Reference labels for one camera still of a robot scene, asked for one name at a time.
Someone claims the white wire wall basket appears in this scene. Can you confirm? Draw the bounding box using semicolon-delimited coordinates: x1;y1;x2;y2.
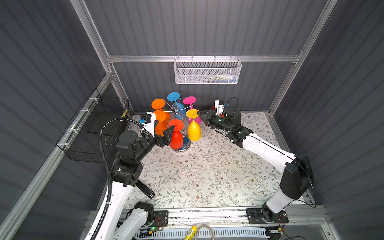
173;57;242;85

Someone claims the chrome wine glass rack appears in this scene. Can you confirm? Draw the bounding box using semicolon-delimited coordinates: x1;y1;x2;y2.
168;110;191;152

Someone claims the orange wine glass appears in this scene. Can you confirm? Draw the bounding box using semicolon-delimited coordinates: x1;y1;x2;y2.
154;110;168;137
151;99;171;123

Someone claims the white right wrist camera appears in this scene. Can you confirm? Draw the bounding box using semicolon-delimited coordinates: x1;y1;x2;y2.
214;100;227;117

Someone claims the front orange wine glass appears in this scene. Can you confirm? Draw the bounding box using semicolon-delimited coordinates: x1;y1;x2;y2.
154;110;168;137

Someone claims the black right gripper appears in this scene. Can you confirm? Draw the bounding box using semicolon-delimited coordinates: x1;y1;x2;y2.
197;110;232;135

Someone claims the black wire side basket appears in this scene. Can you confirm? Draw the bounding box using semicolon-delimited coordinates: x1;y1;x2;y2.
57;91;133;165

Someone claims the yellow marker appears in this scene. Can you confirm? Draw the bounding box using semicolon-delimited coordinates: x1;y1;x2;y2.
184;226;198;240

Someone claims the back orange wine glass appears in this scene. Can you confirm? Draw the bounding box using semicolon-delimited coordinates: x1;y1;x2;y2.
151;99;171;123

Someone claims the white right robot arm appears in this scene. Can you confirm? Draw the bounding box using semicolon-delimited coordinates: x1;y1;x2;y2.
197;109;315;224

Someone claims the blue wine glass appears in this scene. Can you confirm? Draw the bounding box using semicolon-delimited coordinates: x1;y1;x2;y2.
167;92;187;121

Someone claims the black stapler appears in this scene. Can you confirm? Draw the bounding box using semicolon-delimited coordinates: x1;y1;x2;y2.
136;180;155;199

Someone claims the pink wine glass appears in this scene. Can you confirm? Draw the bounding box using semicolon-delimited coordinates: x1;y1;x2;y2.
183;96;201;125

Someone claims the red wine glass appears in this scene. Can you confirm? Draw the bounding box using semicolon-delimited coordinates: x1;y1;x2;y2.
169;119;184;150

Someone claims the yellow wine glass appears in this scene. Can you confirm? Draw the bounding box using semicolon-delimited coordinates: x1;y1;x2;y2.
186;109;201;141

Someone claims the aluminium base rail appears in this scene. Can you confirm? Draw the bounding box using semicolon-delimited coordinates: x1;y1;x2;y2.
119;206;328;229

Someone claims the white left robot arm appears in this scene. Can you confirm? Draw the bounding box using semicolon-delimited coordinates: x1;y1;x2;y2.
85;127;175;240

